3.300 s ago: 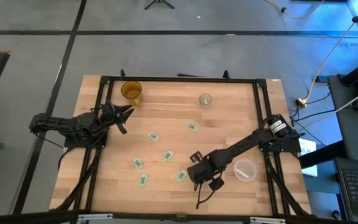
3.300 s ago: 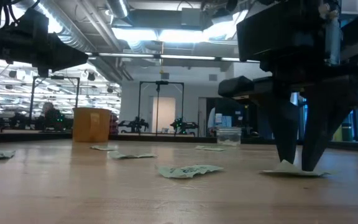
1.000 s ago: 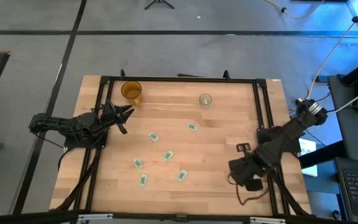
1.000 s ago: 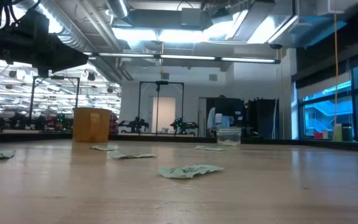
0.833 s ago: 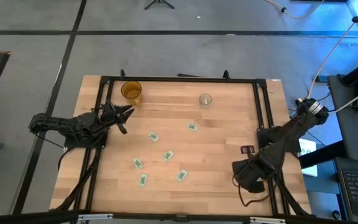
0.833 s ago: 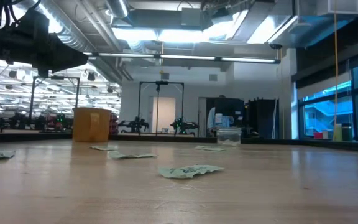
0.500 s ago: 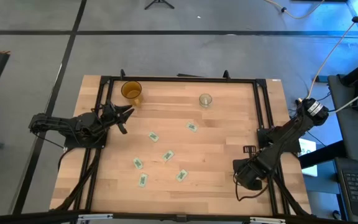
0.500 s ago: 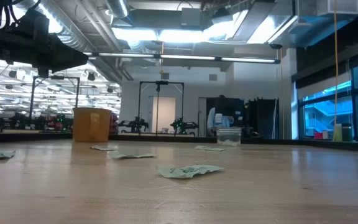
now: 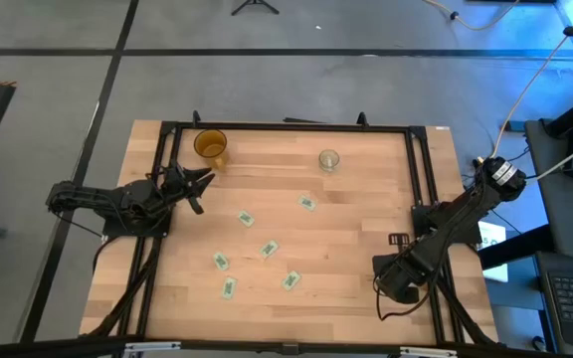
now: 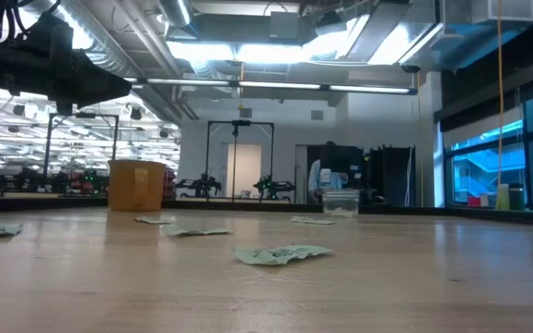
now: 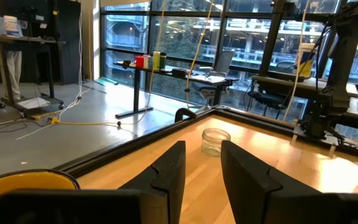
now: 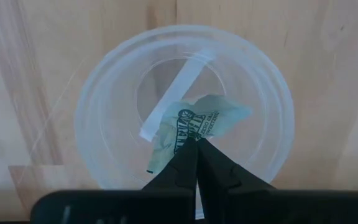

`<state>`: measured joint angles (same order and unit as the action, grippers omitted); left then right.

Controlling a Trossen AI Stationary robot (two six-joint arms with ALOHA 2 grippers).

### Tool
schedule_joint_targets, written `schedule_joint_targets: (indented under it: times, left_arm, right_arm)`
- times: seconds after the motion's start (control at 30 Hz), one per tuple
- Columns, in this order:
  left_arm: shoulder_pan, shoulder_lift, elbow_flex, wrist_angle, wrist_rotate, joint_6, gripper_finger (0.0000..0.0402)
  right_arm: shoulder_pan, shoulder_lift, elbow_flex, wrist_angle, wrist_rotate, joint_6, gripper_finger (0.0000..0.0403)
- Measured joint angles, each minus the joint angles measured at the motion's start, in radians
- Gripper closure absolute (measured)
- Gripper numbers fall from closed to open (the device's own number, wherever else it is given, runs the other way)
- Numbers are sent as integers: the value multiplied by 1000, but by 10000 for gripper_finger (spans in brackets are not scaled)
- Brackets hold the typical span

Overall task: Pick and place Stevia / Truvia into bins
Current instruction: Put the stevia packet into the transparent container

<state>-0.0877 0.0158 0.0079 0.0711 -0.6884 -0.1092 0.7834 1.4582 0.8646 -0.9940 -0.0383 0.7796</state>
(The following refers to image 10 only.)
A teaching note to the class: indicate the black computer mouse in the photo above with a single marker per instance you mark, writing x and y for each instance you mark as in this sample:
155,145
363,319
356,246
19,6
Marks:
380,200

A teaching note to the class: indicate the dark green bottle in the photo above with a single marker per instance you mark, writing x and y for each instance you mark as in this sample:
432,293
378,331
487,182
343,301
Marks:
516,196

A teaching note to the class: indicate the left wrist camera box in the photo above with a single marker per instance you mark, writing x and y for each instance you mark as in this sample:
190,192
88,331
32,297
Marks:
51,32

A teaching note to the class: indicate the white sign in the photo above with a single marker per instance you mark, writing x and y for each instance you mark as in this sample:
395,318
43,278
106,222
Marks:
325,178

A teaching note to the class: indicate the long ceiling light fixture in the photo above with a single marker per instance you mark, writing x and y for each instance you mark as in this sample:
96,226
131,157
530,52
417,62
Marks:
276,85

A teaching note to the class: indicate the person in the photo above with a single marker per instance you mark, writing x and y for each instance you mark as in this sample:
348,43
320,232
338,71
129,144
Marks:
315,178

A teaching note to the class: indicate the black cabinet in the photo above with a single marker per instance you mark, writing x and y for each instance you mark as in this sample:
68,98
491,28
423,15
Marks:
350,162

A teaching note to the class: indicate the dome security camera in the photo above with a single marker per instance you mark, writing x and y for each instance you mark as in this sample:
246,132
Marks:
410,69

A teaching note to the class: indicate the light green bottle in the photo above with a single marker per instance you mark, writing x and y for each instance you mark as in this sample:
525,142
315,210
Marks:
502,198

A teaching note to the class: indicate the black gantry frame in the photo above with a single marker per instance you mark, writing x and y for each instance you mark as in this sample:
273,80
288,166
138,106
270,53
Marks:
83,115
240,123

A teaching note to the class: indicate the small red box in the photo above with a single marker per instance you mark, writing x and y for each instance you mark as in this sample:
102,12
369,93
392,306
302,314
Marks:
474,201

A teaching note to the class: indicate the clear glass cup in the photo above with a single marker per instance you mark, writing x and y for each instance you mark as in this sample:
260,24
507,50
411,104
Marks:
340,203

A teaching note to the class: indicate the background black robot arm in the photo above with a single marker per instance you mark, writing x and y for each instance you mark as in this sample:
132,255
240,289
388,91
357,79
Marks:
199,185
273,186

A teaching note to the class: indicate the black aluminium table frame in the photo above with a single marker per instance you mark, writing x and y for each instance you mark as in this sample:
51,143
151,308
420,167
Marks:
248,205

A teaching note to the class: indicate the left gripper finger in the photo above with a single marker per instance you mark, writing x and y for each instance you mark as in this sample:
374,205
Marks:
93,76
104,96

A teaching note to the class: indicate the small white box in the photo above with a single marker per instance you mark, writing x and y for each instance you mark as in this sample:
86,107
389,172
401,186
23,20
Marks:
484,200

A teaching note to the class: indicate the black folding partition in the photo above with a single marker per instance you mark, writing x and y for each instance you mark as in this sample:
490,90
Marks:
391,176

